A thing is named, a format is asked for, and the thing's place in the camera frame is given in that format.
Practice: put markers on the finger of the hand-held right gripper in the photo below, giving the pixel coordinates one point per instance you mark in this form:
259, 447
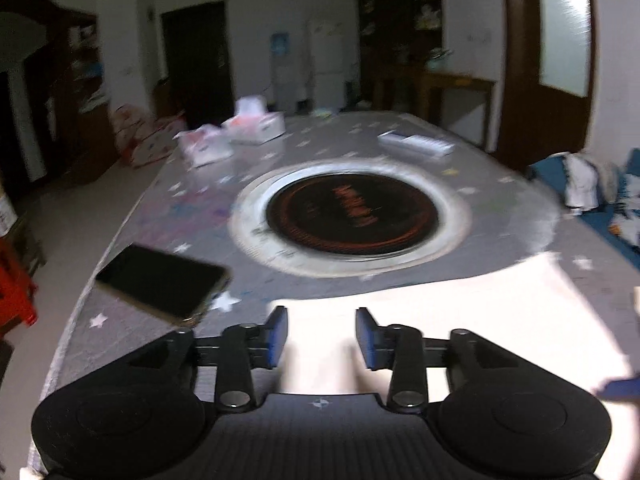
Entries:
620, 390

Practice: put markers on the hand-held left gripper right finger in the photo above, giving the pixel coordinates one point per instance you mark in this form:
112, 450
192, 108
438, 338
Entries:
365, 336

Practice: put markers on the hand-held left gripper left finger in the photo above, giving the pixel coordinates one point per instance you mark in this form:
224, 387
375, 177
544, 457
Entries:
277, 334

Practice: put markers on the cream towel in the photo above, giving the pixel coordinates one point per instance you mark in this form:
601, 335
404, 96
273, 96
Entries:
475, 300

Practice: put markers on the round black induction cooktop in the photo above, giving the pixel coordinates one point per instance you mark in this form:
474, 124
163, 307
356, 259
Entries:
350, 210

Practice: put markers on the black smartphone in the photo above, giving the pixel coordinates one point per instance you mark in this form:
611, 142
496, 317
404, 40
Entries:
160, 280

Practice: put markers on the grey star printed tablecloth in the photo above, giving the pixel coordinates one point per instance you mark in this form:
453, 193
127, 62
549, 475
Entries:
200, 200

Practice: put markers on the butterfly print cushion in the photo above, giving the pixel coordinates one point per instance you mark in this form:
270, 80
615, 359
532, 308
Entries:
627, 220

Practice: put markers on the white remote control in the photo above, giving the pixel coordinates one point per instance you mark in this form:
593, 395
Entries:
417, 143

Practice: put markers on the large white tissue box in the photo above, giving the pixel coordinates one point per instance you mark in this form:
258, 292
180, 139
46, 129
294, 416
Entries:
255, 125

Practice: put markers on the brown grey garment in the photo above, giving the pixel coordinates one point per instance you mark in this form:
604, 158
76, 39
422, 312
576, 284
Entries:
609, 180

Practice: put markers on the light grey garment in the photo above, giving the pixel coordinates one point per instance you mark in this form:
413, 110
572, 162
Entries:
580, 180

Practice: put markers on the small green packet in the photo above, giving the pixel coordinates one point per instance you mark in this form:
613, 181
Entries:
323, 112

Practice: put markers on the blue sofa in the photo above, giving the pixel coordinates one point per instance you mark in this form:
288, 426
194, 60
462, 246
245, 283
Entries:
547, 175

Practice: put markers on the pink cartoon printed bags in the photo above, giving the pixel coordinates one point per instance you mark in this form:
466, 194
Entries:
145, 135

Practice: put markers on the white water dispenser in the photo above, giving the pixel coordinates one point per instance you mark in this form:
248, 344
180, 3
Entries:
282, 82

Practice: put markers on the red plastic stool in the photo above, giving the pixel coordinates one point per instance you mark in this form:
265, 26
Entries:
15, 285

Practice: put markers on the brown wooden desk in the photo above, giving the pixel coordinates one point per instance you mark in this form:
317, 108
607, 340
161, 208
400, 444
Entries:
450, 82

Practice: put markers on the white refrigerator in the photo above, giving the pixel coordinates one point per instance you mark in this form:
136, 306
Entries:
325, 65

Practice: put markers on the glass jar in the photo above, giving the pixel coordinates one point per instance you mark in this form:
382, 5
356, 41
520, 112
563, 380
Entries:
437, 61

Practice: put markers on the dark wooden door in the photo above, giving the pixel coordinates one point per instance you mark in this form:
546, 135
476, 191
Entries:
197, 60

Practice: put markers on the blue water bottle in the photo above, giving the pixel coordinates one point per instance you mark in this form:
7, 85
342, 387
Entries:
280, 45

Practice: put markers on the frosted glass wooden door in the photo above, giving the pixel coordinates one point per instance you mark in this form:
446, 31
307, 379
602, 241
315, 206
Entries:
525, 85

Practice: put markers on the dark wooden shelf cabinet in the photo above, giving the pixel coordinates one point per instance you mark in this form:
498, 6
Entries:
395, 25

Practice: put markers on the dark arched display cabinet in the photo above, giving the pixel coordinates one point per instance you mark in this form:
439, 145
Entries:
60, 100

